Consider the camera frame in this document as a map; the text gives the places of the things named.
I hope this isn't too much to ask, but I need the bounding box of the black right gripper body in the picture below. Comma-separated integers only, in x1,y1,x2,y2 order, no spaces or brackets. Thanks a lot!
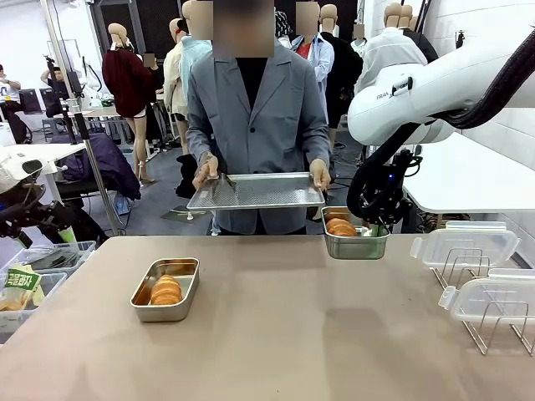
359,149,422,227

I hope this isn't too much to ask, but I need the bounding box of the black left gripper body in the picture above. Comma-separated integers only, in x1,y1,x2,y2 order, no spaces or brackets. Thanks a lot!
31,200,77,235

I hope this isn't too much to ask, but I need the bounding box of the rectangular stainless steel container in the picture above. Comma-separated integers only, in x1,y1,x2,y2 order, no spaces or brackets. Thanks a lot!
320,206,390,261
130,256,201,323

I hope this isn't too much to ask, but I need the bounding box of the golden croissant bread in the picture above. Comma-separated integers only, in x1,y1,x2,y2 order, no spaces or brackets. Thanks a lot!
325,216,359,238
150,273,184,307

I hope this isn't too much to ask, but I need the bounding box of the perforated metal baking tray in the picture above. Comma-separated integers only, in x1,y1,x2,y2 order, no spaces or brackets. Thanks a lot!
186,171,327,211

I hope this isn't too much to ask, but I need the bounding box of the clear plastic clip lid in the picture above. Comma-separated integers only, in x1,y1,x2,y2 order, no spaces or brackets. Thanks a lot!
437,268,535,325
410,220,522,268

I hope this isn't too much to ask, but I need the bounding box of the person's right forearm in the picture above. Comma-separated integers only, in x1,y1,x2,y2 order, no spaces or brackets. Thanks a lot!
186,120,218,162

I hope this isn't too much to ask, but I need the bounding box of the person's left forearm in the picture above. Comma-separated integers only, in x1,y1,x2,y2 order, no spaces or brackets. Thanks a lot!
298,120,332,166

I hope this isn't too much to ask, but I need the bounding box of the person's left hand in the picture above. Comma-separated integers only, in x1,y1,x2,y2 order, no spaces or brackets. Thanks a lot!
308,159,333,191

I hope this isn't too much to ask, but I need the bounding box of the person's right hand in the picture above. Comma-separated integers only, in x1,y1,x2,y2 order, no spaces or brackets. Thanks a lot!
191,152,220,190

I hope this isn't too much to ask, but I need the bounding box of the clear plastic storage bin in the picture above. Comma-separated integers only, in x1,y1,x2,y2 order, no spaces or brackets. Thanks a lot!
0,271,69,346
24,240,98,275

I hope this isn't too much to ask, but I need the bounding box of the slanted metal pole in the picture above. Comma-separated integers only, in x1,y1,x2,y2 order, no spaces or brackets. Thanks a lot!
41,0,123,236

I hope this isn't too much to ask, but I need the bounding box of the green snack bag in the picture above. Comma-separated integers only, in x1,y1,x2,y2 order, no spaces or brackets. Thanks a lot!
3,264,43,311

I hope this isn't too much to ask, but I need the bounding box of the white desk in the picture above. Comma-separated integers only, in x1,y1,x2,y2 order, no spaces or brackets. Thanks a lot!
0,142,88,176

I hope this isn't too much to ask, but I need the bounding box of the white side table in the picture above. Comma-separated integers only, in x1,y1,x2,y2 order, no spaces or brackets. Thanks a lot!
401,132,535,215

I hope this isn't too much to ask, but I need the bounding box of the purple cloth on chair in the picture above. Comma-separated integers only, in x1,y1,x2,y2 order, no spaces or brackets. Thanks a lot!
62,132,142,201

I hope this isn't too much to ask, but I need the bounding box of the metal floor plate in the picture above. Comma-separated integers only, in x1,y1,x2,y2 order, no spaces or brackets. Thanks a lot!
160,206,209,225

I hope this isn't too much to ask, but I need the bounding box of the seated person in black top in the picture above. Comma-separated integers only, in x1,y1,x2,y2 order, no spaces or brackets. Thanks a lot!
40,66,72,118

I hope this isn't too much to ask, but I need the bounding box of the mannequin in black dress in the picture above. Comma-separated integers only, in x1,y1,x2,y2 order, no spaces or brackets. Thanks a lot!
319,3,364,130

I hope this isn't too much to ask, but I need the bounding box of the seated person in white t-shirt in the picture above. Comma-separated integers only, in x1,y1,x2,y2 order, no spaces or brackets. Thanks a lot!
0,63,22,114

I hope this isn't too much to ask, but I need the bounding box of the person in grey blazer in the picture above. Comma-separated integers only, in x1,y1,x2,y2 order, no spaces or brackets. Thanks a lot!
186,0,334,236

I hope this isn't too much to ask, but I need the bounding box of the mannequin in white shirt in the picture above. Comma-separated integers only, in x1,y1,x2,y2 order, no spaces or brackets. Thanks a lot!
354,2,428,97

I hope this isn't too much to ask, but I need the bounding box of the person in light blue shirt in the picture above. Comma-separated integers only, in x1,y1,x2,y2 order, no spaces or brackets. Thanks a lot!
291,1,336,126

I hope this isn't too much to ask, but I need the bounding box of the mannequin in maroon sweater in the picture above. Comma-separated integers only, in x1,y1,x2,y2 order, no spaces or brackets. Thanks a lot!
101,22,154,185

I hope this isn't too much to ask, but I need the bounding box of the mannequin in black jacket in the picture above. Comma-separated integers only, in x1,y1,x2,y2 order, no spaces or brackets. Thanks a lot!
400,3,440,63

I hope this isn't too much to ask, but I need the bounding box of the standing person in dark clothes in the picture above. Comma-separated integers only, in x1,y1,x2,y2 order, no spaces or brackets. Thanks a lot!
141,52,165,126

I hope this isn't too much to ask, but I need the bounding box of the mannequin in cream clothes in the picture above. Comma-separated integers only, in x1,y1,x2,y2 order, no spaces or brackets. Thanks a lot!
161,18,190,156

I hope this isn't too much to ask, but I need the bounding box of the mannequin in pale blue top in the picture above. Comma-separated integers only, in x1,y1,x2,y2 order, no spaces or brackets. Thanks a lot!
179,0,214,122

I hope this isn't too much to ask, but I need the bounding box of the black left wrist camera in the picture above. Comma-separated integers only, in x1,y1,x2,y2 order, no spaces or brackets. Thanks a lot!
0,221,33,251

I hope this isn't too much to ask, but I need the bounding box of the metal wire lid rack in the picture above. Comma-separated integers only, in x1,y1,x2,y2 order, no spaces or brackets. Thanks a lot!
430,247,535,357

